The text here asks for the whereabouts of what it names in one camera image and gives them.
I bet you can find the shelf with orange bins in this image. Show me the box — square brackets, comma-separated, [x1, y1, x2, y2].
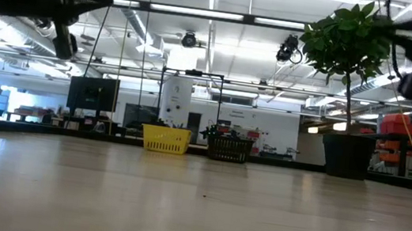
[353, 108, 412, 180]

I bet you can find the black monitor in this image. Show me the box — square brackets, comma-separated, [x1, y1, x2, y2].
[66, 73, 121, 116]

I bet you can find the white pillar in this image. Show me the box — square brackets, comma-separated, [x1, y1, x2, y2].
[158, 74, 195, 130]

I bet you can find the potted green plant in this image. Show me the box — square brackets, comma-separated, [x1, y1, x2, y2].
[281, 0, 403, 184]

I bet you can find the yellow plastic bin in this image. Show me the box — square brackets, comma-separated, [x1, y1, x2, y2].
[138, 123, 194, 157]

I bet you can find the black plastic bin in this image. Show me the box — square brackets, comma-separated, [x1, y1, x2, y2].
[203, 132, 255, 166]

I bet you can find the right arm sleeved cable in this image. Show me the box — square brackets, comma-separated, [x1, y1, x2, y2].
[376, 0, 412, 81]

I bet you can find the black aluminium table frame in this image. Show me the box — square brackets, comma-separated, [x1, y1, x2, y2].
[0, 119, 412, 188]

